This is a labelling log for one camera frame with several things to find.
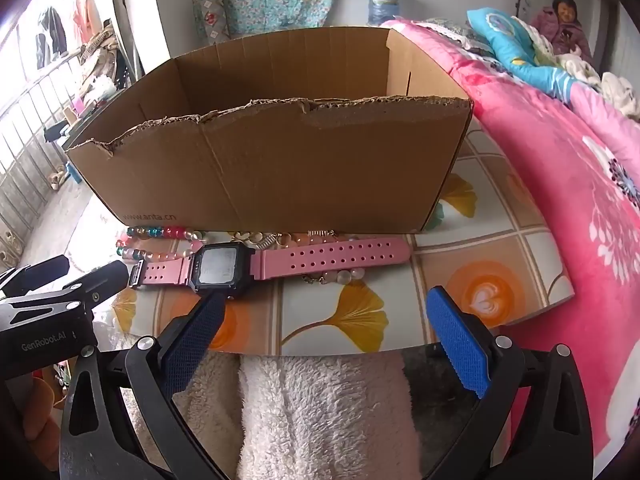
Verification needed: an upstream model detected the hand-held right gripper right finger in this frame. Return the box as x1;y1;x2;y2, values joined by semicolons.
425;286;596;480

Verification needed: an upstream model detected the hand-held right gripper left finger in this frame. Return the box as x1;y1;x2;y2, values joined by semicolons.
59;290;236;480

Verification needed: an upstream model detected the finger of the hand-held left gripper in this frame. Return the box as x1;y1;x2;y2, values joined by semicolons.
47;260;131;313
0;255;71;302

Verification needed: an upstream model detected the multicolour bead bracelet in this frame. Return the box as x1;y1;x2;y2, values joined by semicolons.
115;225;207;261

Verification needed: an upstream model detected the pink strap digital watch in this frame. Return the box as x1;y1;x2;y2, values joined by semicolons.
129;237;412;295

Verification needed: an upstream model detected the thin gold chain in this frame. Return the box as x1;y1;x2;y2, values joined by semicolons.
227;229;341;251

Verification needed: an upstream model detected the brown cardboard box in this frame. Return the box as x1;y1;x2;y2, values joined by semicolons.
64;26;473;235

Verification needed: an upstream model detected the metal balcony railing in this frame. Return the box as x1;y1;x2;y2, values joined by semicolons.
0;50;88;266

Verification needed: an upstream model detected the pink floral blanket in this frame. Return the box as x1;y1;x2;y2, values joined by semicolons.
380;19;640;461

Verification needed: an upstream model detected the pile of clothes and bags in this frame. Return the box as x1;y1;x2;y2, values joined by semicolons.
79;19;126;106

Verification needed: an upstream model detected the dark hanging jacket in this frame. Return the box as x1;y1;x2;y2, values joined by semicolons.
36;6;69;70

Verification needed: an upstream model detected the pink hanging garment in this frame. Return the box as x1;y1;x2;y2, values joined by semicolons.
71;0;102;41

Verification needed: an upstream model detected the long patterned bolster cushion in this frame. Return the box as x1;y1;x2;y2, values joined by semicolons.
199;0;237;43

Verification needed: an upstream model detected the cream knit blanket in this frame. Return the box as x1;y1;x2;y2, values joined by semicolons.
555;52;640;123

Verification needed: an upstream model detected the blue floral quilt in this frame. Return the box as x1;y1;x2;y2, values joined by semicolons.
466;7;583;101

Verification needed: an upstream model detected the patterned lace-edged pillow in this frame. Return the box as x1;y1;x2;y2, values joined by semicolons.
417;16;476;41

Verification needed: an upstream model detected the blue water jug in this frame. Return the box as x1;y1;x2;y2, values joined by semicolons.
367;0;404;27

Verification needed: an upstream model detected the clear bead chain bracelet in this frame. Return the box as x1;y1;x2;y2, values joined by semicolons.
301;267;368;286

